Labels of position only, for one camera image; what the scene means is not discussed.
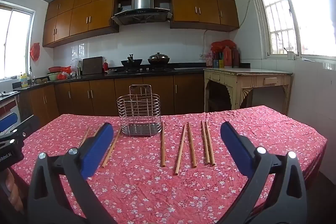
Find steel wire utensil holder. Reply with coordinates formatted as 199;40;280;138
117;84;161;137

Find black wok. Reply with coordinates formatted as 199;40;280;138
121;54;143;67

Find bright red thermos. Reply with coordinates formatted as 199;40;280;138
223;46;232;67

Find red floral tablecloth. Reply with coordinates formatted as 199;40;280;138
10;105;328;224

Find person's left hand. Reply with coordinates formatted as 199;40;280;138
2;168;25;214

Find wooden base cabinets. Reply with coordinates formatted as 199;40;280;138
16;73;205;130

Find dark wooden cutting board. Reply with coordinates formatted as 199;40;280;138
82;56;103;75

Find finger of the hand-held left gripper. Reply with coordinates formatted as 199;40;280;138
0;112;18;132
0;114;40;142

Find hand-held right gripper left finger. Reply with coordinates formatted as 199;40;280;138
27;122;118;224

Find crumpled red plastic bags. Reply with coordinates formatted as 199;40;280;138
56;66;72;80

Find plain sliding window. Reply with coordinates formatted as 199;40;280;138
0;1;35;81

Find dark red thermos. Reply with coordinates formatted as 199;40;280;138
231;46;240;68

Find steel lidded pot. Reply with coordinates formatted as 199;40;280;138
147;52;170;65

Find black kitchen countertop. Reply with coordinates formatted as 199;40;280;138
13;63;251;90

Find green basin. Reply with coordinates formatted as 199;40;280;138
47;72;66;81

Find hanging red plastic bag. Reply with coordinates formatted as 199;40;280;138
30;42;40;61

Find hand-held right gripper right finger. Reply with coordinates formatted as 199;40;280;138
220;122;308;224

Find barred sliding window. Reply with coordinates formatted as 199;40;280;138
248;0;336;63

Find wooden wall cabinets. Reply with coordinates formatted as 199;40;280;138
42;0;240;48

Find clear plastic bag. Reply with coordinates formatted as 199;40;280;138
70;57;83;69

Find cream wooden side table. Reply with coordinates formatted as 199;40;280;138
203;67;293;114

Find black gas stove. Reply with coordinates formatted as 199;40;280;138
117;67;176;73

